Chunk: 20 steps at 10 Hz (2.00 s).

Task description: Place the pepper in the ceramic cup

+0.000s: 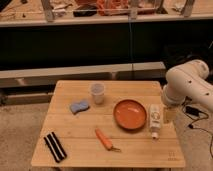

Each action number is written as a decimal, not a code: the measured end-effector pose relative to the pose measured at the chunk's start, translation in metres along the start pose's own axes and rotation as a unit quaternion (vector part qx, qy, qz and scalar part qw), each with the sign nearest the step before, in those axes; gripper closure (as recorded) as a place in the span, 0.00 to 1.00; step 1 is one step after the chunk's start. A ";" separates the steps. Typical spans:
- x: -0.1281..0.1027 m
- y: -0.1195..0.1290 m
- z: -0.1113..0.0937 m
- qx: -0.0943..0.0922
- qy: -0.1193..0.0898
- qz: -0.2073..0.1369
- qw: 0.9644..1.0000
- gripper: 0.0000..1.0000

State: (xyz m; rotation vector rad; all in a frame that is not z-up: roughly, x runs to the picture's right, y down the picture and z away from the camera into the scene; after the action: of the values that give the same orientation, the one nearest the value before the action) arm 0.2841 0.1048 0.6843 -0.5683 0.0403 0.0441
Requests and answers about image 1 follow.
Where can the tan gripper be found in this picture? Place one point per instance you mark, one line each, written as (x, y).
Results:
(169, 114)

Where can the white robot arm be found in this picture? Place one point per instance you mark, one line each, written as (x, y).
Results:
(186, 80)

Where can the translucent ceramic cup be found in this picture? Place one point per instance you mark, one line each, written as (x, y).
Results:
(97, 90)

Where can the white squeeze bottle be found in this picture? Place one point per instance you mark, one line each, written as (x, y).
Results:
(154, 120)

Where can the orange plate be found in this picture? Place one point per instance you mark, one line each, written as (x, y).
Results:
(130, 114)

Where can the wooden table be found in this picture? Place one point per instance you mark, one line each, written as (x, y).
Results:
(77, 135)

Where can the blue sponge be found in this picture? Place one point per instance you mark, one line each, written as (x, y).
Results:
(79, 106)

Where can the orange object on shelf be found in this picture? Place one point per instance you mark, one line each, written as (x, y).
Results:
(112, 7)

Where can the metal shelf rail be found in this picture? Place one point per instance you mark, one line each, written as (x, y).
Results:
(50, 76)

